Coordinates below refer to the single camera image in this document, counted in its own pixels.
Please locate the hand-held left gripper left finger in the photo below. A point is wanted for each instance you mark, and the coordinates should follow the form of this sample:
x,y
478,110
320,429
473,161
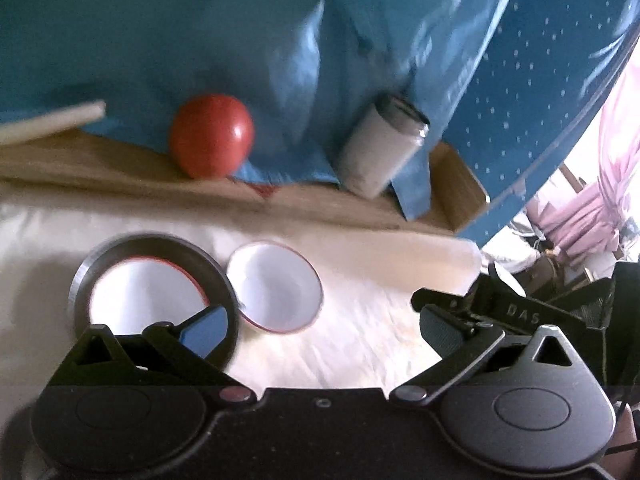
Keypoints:
x,y
207,329

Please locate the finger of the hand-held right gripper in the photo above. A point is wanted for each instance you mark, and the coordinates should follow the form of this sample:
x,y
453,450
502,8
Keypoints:
x,y
440,300
505,280

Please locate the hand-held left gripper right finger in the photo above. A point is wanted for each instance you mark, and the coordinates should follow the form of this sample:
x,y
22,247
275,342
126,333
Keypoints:
x,y
444,332

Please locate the white ceramic bowl red rim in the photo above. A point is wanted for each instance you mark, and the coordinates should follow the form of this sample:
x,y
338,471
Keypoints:
x,y
140,295
275,285

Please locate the stainless steel bowl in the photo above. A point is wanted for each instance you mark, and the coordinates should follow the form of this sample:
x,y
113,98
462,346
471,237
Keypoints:
x,y
82,280

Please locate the cream table cover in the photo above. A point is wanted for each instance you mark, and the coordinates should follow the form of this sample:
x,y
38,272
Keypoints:
x,y
360,300

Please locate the pink cloth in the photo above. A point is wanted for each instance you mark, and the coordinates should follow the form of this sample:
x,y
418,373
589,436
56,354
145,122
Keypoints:
x,y
610,185

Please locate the white thermos cup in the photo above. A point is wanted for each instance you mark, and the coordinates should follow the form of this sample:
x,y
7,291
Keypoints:
x,y
375,155

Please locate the red tomato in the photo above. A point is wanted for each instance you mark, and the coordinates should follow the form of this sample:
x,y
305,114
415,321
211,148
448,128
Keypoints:
x,y
210,135

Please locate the wooden shelf board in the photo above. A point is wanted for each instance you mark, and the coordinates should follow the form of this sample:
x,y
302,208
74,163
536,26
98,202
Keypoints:
x,y
100,165

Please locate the blue white-dotted fabric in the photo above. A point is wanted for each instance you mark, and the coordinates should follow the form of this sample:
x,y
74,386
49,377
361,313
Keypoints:
x,y
550,85

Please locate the white paper roll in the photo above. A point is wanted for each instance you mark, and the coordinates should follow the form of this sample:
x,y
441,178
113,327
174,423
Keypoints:
x,y
45,122

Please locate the light blue shirt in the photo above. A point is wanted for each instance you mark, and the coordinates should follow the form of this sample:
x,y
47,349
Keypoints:
x,y
200,35

